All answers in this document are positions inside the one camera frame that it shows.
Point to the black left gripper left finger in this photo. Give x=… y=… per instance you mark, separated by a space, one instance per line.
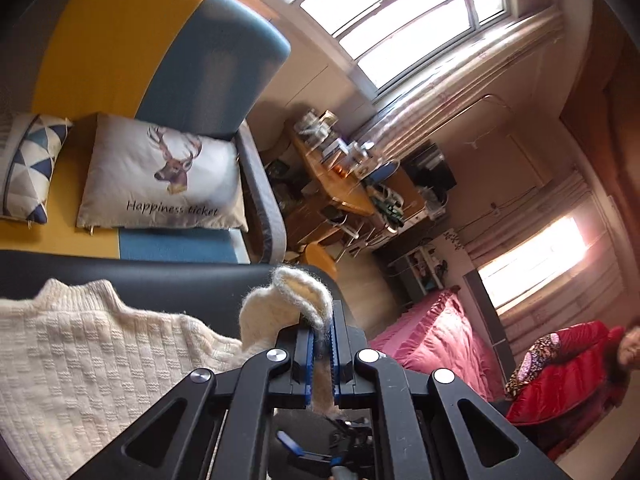
x=290 y=385

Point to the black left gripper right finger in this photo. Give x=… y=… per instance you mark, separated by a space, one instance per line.
x=346 y=342

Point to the white knitted sweater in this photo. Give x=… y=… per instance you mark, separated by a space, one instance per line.
x=78 y=365

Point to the pink quilted bed cover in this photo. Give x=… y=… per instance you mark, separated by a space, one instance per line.
x=436 y=333

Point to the wooden cluttered table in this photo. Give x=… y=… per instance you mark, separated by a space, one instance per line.
x=345 y=207

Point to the person in red jacket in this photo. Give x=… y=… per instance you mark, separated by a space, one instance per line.
x=568 y=381

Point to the deer print pillow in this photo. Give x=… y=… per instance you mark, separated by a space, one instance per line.
x=145 y=176

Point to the large window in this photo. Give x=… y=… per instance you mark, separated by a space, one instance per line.
x=381 y=42

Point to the blue triangle pattern pillow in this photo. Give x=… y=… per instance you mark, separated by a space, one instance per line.
x=30 y=144

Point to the yellow blue grey sofa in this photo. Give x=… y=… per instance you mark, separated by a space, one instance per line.
x=196 y=66

